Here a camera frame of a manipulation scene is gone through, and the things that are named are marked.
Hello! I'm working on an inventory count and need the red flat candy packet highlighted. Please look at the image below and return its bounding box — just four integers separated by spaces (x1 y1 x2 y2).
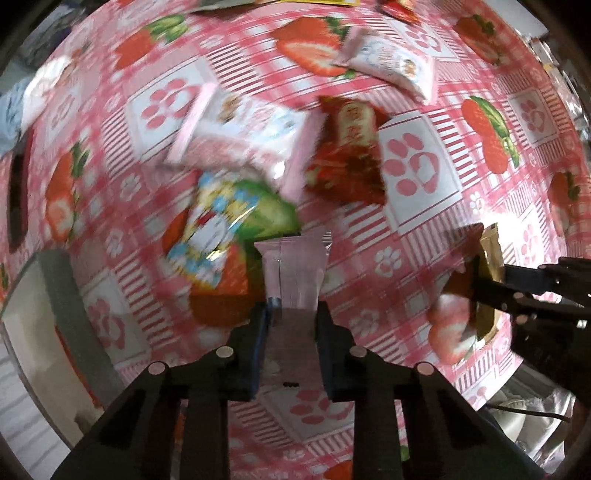
375 0 424 25

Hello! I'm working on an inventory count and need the large red snack packet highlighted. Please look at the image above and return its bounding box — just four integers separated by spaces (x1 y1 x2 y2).
304 95 392 207

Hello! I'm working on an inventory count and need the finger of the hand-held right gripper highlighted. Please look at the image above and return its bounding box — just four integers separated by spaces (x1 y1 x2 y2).
471 257 591 320
502 257 591 297

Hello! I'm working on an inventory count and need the light blue cloth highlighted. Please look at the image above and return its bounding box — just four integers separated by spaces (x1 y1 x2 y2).
0 78 29 156

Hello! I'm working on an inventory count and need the grey cable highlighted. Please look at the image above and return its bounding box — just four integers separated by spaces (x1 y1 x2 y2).
484 401 574 424

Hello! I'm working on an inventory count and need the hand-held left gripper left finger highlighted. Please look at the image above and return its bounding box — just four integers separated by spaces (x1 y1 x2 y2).
51 299 271 480

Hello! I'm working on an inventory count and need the pink white snack packet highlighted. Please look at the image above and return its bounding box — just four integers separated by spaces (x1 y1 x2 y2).
331 27 440 103
165 83 327 205

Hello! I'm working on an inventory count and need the yellow snack packet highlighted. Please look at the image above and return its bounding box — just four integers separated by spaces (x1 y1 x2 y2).
254 0 362 7

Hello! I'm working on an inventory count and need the gold snack packet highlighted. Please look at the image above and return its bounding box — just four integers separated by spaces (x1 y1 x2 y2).
468 223 507 343

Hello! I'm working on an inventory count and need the orange snack packet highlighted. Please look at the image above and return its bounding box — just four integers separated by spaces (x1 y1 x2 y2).
188 244 260 329

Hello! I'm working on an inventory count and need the colourful cartoon snack packet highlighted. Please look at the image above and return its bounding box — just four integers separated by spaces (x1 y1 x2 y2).
163 172 302 292

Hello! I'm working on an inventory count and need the white cloth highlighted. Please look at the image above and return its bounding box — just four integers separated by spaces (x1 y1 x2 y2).
20 56 71 126

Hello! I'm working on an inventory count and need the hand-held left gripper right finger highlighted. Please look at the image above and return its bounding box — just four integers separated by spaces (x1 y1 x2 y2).
315 300 548 480

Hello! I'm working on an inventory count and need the pale crumpled bag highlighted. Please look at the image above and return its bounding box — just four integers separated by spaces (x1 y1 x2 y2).
488 383 576 468

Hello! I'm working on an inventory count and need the pink translucent snack packet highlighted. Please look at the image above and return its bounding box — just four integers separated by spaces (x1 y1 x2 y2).
255 232 331 388

